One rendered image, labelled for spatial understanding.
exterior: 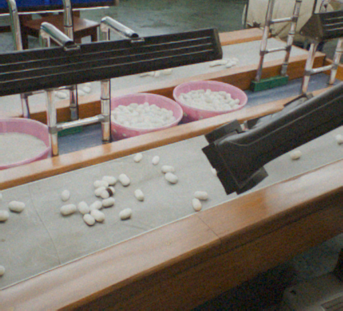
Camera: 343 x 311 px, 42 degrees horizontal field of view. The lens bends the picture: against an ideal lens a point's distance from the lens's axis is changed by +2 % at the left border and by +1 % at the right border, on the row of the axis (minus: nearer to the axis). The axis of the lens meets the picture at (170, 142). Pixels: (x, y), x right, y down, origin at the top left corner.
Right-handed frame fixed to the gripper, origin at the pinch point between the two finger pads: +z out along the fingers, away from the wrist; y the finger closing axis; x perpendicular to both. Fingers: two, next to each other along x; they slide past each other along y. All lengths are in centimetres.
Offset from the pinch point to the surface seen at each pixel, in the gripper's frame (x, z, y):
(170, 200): 10.4, 0.1, 27.6
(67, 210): 5, 4, 51
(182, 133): -6.1, 17.1, 8.3
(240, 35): -50, 74, -76
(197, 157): 2.4, 10.4, 10.0
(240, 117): -6.0, 17.3, -15.0
